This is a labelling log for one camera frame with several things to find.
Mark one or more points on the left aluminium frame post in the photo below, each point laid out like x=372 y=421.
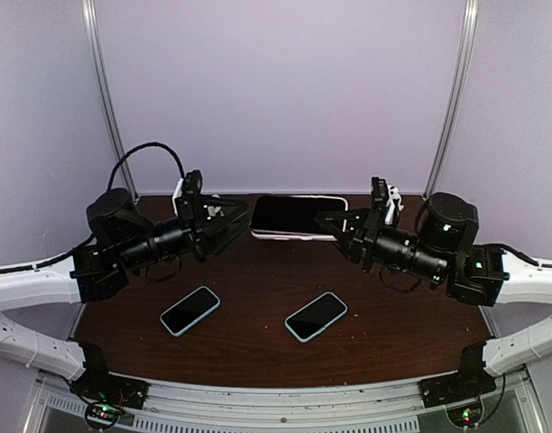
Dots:
x=89 y=11

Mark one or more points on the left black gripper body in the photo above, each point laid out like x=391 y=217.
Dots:
x=191 y=225

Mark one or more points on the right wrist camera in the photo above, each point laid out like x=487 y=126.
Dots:
x=384 y=196

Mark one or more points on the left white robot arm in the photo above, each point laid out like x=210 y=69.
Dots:
x=123 y=242

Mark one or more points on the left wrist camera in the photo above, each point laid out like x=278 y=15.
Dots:
x=188 y=187

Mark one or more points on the front aluminium rail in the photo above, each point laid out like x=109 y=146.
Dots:
x=378 y=407

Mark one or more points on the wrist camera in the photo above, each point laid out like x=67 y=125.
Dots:
x=188 y=187
x=384 y=196

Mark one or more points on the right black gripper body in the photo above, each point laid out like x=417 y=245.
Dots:
x=364 y=242

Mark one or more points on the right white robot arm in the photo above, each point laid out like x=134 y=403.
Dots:
x=443 y=251

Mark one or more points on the phone blue case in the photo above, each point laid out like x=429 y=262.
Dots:
x=190 y=310
x=315 y=317

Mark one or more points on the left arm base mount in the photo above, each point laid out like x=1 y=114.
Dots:
x=106 y=396

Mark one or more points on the middle phone blue case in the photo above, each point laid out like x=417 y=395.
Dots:
x=315 y=317

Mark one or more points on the left phone blue case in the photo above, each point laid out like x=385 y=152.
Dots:
x=190 y=310

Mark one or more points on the pink phone case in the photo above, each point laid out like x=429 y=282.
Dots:
x=285 y=236

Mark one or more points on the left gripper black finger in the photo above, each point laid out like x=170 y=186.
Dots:
x=218 y=242
x=225 y=218

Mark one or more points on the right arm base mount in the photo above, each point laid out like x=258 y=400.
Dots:
x=460 y=393

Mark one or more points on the aluminium frame post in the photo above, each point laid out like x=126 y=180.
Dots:
x=89 y=11
x=464 y=56

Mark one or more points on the right aluminium frame post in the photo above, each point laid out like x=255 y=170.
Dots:
x=464 y=56

